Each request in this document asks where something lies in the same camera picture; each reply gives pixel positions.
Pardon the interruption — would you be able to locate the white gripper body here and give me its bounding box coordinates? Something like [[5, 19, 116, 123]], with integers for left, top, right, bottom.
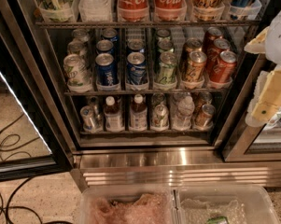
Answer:
[[265, 10, 281, 64]]

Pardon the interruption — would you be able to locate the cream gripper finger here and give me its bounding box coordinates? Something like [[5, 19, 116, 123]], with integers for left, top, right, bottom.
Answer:
[[244, 27, 269, 54], [251, 66, 281, 122]]

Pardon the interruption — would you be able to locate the blue pepsi can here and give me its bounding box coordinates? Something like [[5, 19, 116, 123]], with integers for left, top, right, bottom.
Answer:
[[127, 52, 147, 85], [95, 53, 119, 86]]

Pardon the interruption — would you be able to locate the red can front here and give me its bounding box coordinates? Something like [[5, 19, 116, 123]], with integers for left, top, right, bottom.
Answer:
[[209, 50, 237, 83]]

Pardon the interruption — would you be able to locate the orange gold can front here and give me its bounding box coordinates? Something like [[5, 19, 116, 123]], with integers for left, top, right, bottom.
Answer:
[[182, 50, 207, 82]]

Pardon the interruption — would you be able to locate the gold bottle top shelf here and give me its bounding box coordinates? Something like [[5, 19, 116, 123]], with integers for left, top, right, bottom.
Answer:
[[191, 0, 223, 21]]

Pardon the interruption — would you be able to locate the brown can bottom right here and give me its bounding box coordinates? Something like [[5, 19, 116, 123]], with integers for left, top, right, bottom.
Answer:
[[194, 104, 216, 130]]

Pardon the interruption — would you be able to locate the green can bottom middle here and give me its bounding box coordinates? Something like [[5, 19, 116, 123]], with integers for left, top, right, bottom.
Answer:
[[151, 105, 169, 131]]

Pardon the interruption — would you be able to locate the blue pepsi can second row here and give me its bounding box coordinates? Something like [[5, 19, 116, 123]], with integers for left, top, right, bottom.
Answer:
[[127, 39, 145, 54]]

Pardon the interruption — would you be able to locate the blue pepsi can left front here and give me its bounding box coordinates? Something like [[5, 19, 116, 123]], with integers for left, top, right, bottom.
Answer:
[[95, 53, 119, 86]]

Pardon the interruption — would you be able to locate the silver can bottom left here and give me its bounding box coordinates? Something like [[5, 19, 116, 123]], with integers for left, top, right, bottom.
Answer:
[[80, 105, 102, 133]]

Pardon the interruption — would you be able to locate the white green can front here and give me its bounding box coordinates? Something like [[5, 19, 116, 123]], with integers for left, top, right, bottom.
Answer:
[[63, 54, 90, 87]]

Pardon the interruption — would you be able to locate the glass fridge door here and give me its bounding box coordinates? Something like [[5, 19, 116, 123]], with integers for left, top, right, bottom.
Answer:
[[0, 11, 72, 182]]

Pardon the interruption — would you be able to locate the red coca-cola bottle right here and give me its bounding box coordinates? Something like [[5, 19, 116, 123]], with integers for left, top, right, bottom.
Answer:
[[154, 0, 183, 21]]

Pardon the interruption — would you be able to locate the red coca-cola bottle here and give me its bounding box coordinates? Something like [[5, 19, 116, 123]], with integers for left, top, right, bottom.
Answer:
[[118, 0, 148, 22], [154, 0, 183, 21]]

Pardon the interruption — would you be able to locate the clear water bottle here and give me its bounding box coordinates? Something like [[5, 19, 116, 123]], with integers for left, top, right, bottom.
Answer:
[[78, 0, 112, 22], [172, 96, 195, 131]]

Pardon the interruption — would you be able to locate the red coca-cola bottle left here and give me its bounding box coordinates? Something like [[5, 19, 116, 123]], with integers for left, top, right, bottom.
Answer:
[[118, 0, 148, 22]]

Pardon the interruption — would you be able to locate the juice bottle white cap right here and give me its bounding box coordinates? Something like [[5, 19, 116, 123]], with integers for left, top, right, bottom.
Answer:
[[130, 94, 148, 131]]

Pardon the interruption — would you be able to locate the juice bottle white cap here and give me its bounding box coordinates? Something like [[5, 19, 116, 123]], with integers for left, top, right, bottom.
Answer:
[[104, 96, 124, 132], [130, 94, 148, 131]]

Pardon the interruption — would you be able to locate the clear bin with bubble wrap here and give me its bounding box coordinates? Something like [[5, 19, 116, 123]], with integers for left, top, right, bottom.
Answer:
[[176, 184, 280, 224]]

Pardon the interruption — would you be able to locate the juice bottle white cap left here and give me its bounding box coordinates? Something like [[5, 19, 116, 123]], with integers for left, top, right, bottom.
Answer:
[[104, 96, 124, 132]]

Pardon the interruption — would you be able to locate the clear water bottle top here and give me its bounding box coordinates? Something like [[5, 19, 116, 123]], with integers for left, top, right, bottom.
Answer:
[[78, 0, 112, 22]]

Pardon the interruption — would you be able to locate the green white bottle top left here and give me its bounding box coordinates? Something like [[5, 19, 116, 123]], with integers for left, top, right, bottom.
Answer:
[[38, 0, 76, 22]]

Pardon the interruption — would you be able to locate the clear bin with pink wrap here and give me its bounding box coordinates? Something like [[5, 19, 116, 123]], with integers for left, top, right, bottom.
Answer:
[[78, 184, 175, 224]]

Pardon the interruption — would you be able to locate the black floor cable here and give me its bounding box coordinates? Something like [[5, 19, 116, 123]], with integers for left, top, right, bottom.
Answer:
[[0, 93, 73, 224]]

